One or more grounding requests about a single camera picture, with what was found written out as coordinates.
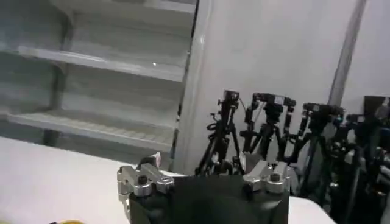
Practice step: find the dark monitor screen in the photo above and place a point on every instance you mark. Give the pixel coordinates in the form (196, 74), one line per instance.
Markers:
(373, 105)

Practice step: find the grey slanted pole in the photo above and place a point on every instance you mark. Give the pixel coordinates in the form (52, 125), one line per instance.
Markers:
(347, 51)

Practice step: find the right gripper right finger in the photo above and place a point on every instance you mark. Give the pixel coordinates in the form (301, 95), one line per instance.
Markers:
(271, 178)

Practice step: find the white empty shelf rack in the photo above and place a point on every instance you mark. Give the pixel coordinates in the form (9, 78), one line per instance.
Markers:
(122, 70)

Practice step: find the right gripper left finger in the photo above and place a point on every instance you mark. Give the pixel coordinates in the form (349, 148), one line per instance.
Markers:
(143, 179)

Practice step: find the lime green polo shirt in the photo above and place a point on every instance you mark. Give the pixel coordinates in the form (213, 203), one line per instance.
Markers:
(71, 222)

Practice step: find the glass door shelf cabinet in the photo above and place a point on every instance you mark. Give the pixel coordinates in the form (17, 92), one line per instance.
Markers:
(30, 82)

